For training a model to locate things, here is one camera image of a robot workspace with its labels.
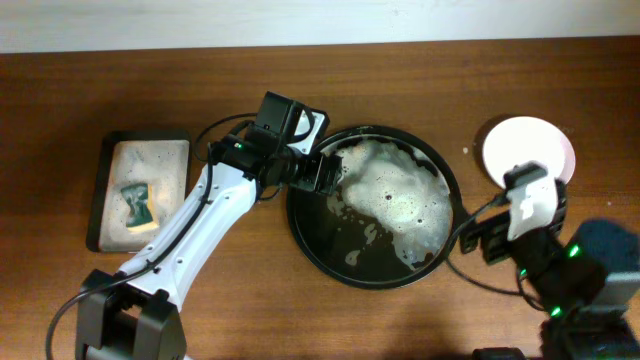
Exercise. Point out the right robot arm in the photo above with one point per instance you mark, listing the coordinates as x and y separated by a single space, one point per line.
584 286

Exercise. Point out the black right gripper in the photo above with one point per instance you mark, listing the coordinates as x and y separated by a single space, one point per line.
491 235

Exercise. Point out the black rectangular soap tray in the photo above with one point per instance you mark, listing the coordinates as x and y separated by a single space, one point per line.
141 182

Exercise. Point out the green yellow sponge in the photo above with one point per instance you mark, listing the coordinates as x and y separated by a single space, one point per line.
142 215

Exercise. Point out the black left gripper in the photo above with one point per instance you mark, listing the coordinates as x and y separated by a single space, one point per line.
323 173

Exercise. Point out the pink white plate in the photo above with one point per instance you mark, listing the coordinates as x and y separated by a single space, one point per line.
521 139

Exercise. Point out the round black tray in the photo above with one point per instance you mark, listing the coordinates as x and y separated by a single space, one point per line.
390 220

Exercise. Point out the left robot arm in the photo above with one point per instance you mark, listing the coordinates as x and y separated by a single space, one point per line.
135 313

